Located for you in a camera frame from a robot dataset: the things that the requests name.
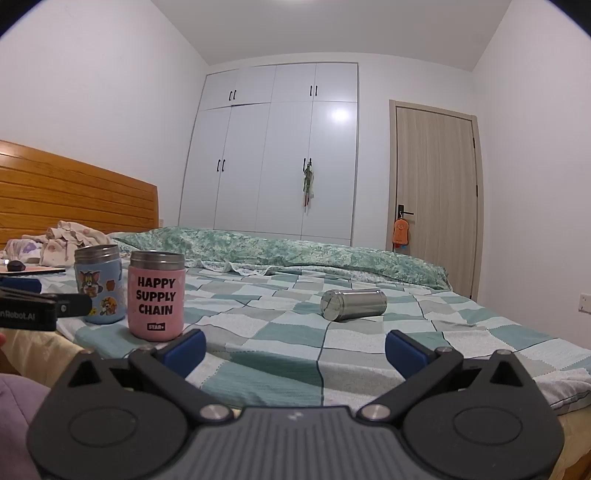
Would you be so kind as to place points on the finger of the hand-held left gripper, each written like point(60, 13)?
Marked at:
point(76, 305)
point(21, 284)

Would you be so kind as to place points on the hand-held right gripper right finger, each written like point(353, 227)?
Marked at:
point(405, 354)

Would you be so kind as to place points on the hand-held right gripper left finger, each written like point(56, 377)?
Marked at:
point(184, 353)

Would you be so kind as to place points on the plain steel cup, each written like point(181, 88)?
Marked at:
point(355, 304)

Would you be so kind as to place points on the blue cartoon steel cup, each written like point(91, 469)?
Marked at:
point(104, 279)

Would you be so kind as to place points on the pink sleeved steel cup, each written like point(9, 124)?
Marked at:
point(156, 295)

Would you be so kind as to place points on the flat dark tablet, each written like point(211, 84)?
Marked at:
point(32, 271)

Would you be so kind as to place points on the small black object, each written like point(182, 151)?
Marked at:
point(16, 266)

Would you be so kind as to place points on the white purple-flowered cloth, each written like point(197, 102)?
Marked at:
point(23, 249)

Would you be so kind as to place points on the beige mattress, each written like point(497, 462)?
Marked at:
point(37, 350)

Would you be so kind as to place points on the cream patterned clothes pile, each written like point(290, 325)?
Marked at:
point(69, 235)

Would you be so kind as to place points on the wooden headboard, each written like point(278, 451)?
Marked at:
point(69, 194)

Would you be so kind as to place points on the green checked bed sheet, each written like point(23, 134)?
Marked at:
point(286, 323)

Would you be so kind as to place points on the purple clothing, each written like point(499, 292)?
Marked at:
point(18, 424)

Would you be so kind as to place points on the orange plush pendant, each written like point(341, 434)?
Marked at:
point(400, 234)

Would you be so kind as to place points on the green floral quilt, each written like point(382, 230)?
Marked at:
point(277, 251)

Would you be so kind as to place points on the light wooden door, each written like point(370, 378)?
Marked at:
point(436, 198)

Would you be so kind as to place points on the hanging green ornament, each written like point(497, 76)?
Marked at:
point(308, 184)

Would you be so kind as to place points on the white wardrobe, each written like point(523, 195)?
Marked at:
point(268, 161)

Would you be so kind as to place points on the white wall socket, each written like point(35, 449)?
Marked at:
point(586, 303)

